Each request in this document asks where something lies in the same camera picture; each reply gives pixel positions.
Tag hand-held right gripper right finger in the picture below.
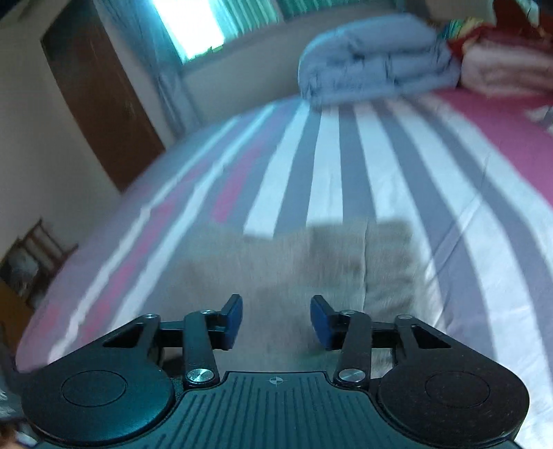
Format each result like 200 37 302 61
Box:
310 295 451 386

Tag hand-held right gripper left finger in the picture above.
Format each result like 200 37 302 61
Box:
103 294 243 388

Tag grey pants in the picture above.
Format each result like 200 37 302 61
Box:
173 218 429 373

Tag striped pink bed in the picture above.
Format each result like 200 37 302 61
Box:
17 84 553 432

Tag dark wooden chair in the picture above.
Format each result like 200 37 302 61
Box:
0 218 79 305

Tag grey blue curtain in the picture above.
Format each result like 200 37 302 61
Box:
93 0 200 140

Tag brown wooden door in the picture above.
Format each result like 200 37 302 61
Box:
41 0 167 191

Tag folded blue duvet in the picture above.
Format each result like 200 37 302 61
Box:
298 13 461 107

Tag sliding glass window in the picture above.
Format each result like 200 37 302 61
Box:
151 0 409 62

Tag striped grey white pillow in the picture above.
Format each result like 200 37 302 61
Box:
525 105 553 127

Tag folded pink quilt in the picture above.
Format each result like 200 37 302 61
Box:
458 32 553 99

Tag folded red patterned blanket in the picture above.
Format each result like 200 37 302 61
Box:
435 16 495 55

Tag red white headboard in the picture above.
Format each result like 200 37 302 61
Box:
493 0 553 39

